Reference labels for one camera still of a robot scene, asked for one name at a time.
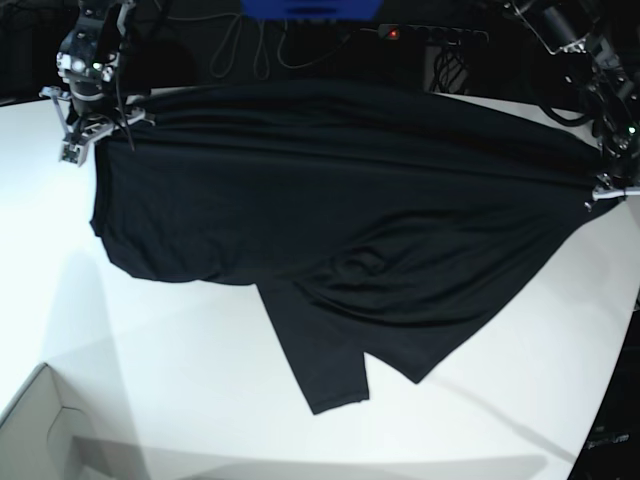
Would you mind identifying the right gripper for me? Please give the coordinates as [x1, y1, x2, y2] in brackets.
[39, 74, 150, 145]

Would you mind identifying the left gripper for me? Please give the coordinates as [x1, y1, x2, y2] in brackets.
[592, 150, 639, 200]

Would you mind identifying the black t-shirt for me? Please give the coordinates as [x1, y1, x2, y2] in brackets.
[91, 80, 614, 414]

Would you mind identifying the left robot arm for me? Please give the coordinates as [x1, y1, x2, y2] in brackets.
[504, 1, 639, 202]

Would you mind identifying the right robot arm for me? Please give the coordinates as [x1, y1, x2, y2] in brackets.
[39, 1, 137, 150]

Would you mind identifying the blue box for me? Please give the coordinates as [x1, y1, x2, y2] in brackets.
[241, 0, 383, 20]

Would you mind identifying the white cardboard box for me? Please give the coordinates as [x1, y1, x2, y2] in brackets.
[1, 363, 150, 480]

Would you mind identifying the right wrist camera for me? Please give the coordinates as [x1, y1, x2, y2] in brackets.
[59, 142, 90, 167]

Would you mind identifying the white power strip red switch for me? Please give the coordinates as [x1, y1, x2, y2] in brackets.
[377, 23, 489, 46]

